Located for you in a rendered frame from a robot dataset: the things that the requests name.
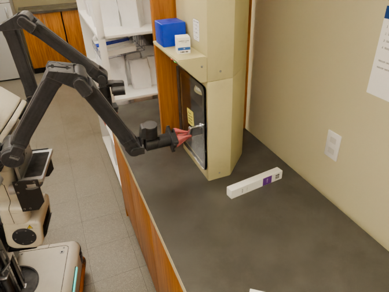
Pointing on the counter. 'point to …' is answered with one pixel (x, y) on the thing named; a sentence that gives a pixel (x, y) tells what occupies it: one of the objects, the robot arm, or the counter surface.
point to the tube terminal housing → (220, 76)
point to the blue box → (168, 30)
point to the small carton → (182, 44)
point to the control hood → (189, 61)
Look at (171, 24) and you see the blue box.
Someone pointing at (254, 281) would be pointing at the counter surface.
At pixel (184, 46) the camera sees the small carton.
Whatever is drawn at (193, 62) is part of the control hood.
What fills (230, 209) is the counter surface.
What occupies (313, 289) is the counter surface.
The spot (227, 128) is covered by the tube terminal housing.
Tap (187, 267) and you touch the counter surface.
